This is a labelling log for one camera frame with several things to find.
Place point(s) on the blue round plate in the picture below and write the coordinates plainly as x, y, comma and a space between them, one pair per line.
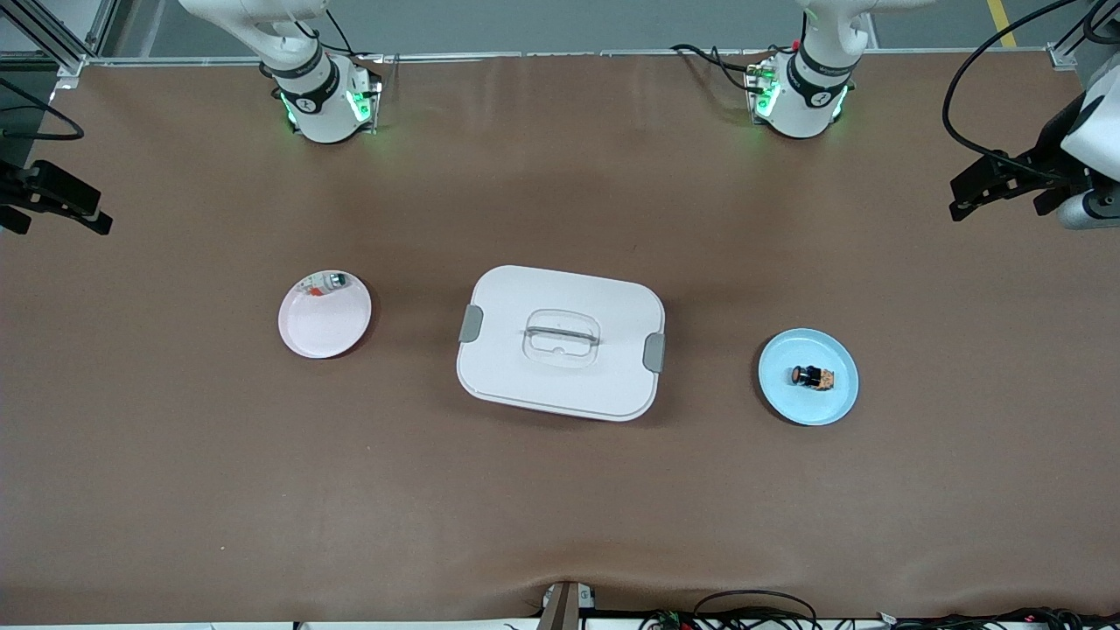
805, 409

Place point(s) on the orange black switch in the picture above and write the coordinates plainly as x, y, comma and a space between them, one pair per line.
815, 378

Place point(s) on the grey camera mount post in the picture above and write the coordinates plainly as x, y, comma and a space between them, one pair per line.
560, 612

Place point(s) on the brown table mat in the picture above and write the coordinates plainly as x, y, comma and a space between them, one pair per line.
560, 507

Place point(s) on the pink round plate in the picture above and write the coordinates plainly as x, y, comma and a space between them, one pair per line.
319, 337

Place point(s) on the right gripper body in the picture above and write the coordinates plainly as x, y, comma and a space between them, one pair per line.
12, 185

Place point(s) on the aluminium frame strut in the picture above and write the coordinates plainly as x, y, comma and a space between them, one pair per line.
68, 63
1063, 57

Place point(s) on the grey box latch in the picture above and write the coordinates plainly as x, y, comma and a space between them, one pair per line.
654, 353
471, 324

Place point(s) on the white lidded storage box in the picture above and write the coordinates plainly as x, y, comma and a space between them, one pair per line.
507, 376

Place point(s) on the small white red toy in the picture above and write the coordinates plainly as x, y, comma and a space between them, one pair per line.
335, 280

